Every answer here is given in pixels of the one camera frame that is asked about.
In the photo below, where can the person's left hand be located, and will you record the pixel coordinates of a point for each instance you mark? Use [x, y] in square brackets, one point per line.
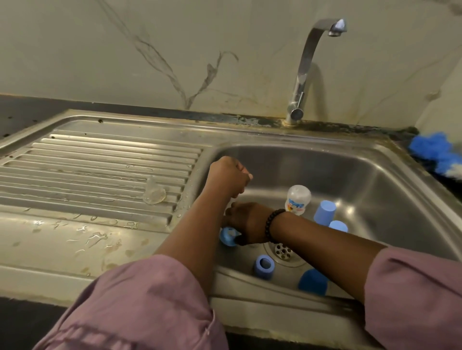
[227, 177]

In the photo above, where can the person's right hand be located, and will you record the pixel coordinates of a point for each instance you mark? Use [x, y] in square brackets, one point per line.
[249, 220]

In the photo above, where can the cartoon print baby bottle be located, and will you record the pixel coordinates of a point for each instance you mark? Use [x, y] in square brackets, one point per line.
[297, 200]

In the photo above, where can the clear silicone teat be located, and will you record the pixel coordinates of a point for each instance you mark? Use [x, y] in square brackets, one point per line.
[154, 192]

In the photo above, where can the blue cylindrical bottle cap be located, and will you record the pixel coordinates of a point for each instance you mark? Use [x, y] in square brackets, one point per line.
[325, 213]
[338, 226]

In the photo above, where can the dark blue dome cap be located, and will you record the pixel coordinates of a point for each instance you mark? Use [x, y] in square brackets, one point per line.
[313, 283]

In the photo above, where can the blue and white bottle brush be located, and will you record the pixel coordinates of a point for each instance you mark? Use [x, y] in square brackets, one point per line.
[429, 146]

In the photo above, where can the person's right forearm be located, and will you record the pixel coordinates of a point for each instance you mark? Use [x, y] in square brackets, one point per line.
[332, 252]

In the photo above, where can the person's left forearm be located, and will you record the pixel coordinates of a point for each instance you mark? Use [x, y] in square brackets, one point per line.
[195, 241]

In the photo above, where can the metal sink drain strainer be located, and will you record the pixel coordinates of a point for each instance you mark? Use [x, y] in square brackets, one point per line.
[284, 252]

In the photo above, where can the chrome sink faucet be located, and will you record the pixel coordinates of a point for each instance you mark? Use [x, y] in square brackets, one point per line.
[299, 79]

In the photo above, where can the stainless steel sink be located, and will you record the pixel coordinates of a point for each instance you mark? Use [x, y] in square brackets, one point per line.
[94, 173]

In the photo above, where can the pink shirt sleeve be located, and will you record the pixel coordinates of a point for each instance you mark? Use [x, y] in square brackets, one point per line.
[137, 306]
[419, 296]

